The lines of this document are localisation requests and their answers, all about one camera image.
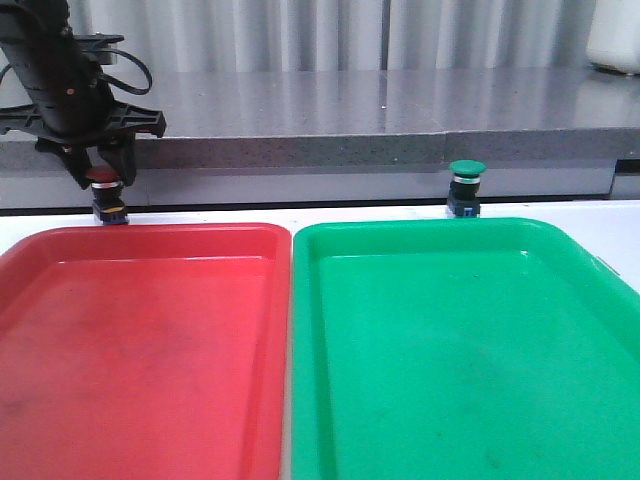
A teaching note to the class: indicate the green plastic tray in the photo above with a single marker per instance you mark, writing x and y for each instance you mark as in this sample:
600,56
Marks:
461,349

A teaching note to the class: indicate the grey stone counter ledge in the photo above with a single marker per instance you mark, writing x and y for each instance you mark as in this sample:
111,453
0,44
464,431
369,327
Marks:
392,119

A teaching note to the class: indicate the red mushroom push button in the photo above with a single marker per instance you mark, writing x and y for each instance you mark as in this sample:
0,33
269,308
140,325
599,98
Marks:
107,187

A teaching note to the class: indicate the green mushroom push button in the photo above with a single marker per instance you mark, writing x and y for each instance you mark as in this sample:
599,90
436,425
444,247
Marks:
462,201

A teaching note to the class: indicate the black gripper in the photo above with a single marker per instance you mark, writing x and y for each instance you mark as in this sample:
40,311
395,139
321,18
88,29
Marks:
72,103

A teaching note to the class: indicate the white jug on counter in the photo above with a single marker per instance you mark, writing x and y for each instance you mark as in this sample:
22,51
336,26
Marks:
613,40

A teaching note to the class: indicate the red plastic tray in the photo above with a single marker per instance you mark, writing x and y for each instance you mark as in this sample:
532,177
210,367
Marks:
144,352

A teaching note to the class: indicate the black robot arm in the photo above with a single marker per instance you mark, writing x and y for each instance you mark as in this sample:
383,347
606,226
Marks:
31,18

